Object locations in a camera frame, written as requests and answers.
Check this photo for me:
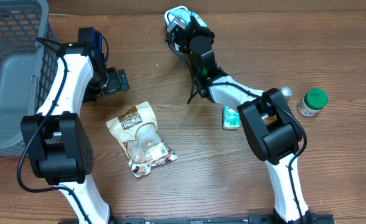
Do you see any brown snack packet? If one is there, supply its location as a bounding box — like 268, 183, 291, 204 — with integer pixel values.
106, 101, 178, 178

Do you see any teal Kleenex tissue pack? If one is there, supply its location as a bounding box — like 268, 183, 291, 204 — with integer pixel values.
222, 106, 240, 129

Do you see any clear yellow liquid bottle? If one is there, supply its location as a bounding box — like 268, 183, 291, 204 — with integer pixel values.
280, 86, 293, 102

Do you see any green lid white jar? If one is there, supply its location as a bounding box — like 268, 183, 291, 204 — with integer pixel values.
297, 88, 329, 116

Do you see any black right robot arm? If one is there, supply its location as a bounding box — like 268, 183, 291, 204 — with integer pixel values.
166, 14, 309, 223

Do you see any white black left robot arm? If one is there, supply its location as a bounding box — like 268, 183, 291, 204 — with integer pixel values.
17, 27, 129, 223

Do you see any white barcode scanner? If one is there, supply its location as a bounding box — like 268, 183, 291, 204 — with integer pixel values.
164, 6, 188, 27

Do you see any grey plastic mesh basket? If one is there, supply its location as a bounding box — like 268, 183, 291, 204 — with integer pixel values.
0, 0, 57, 156

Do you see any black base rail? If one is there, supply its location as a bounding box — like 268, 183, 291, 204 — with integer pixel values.
109, 213, 335, 224

